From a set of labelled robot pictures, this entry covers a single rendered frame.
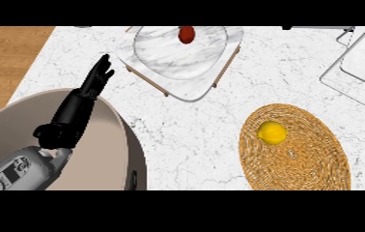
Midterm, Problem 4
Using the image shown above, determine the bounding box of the large beige bowl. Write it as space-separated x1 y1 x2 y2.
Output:
0 88 148 191

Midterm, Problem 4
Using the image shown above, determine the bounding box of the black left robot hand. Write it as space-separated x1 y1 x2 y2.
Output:
31 53 117 151

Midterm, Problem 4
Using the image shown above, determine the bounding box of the red pepper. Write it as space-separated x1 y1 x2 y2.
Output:
179 26 196 45

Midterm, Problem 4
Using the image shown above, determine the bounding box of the yellow squash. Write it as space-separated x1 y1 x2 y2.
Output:
257 120 288 145

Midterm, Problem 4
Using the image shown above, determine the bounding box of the white rectangular tray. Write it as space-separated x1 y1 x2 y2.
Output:
318 26 365 106

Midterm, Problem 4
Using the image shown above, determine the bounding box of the woven wicker placemat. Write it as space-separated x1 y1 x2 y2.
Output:
236 102 352 191

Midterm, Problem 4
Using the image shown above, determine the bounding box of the white marble tiered shelf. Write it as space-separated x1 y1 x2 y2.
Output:
114 26 245 102

